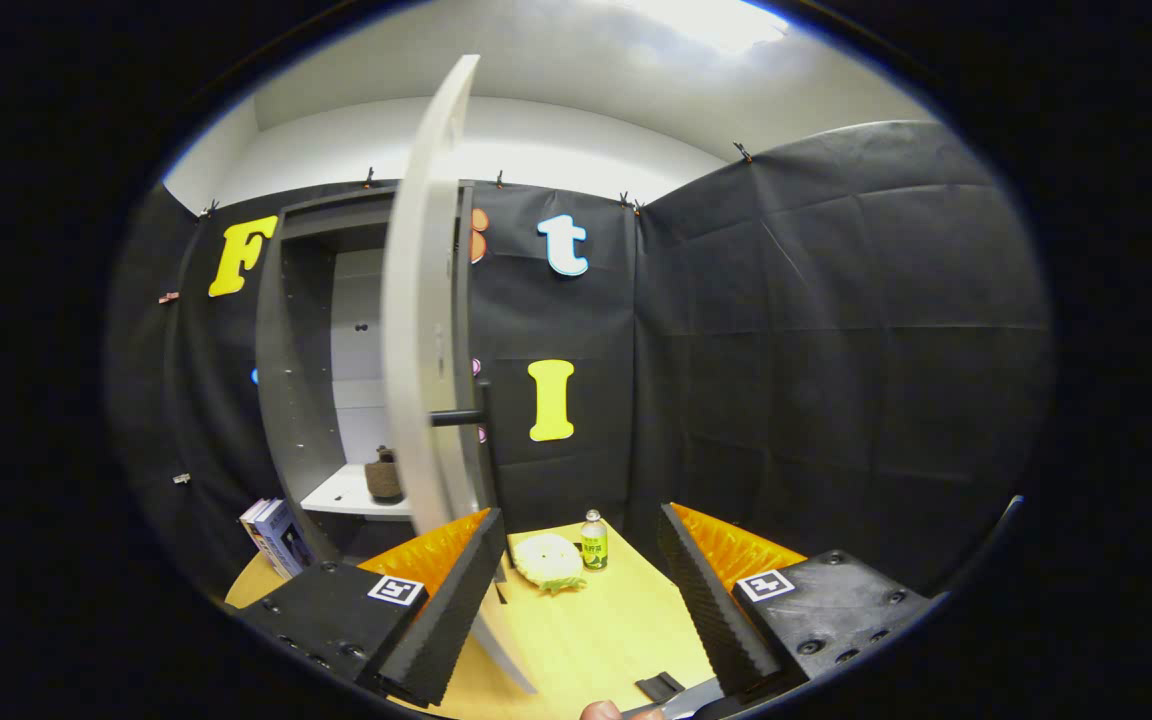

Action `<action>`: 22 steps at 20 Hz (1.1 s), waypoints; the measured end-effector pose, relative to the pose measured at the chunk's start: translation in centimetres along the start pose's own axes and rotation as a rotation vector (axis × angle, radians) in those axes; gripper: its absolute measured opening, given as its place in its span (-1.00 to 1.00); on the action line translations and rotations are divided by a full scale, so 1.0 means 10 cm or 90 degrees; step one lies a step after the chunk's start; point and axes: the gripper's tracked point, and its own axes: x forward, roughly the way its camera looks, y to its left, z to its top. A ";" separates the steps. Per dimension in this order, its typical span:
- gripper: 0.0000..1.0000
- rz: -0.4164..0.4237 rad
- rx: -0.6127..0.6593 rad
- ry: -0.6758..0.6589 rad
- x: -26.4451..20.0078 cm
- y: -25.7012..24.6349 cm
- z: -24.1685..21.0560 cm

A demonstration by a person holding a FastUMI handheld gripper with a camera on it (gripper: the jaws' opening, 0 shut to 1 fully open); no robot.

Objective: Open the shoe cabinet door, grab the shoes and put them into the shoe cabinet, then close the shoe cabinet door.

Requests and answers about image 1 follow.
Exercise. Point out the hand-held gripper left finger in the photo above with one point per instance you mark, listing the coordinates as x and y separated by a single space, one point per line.
451 610

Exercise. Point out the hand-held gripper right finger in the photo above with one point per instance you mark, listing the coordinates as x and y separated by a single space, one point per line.
711 610

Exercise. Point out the brown fuzzy shoe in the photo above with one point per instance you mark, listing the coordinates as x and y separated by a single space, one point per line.
384 478

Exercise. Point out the grey shoe cabinet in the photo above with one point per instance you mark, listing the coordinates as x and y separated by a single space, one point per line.
291 400

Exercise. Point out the beige shoe cabinet door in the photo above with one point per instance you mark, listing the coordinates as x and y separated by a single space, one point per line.
416 330

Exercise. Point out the small black block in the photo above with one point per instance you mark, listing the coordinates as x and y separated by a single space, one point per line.
658 686

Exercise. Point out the yellow plush toy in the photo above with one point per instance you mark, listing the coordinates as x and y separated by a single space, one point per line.
548 562

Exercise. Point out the green drink bottle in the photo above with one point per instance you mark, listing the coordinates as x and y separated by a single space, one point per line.
594 545

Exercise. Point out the blue cover book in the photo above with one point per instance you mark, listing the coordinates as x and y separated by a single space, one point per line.
288 545

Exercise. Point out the white cover book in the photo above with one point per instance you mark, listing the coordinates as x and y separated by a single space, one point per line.
250 520

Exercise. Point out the black backdrop cloth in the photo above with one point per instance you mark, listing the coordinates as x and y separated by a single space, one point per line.
836 380

